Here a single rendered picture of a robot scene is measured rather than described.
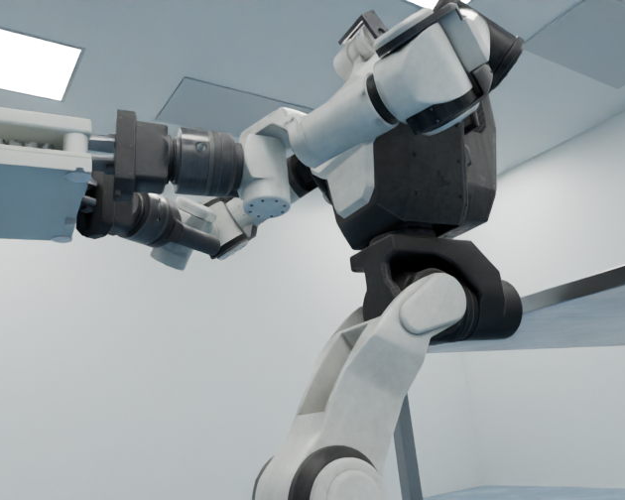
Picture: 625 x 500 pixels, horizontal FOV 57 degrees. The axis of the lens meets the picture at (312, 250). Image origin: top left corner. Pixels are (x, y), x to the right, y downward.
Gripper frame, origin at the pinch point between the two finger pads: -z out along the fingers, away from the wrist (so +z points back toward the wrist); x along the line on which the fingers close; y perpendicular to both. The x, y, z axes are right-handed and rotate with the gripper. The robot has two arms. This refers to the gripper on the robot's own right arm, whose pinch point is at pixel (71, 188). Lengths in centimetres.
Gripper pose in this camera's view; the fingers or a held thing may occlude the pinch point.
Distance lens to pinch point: 90.4
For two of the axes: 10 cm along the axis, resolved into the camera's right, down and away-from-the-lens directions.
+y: -8.7, 2.1, 4.5
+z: 5.0, 2.3, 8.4
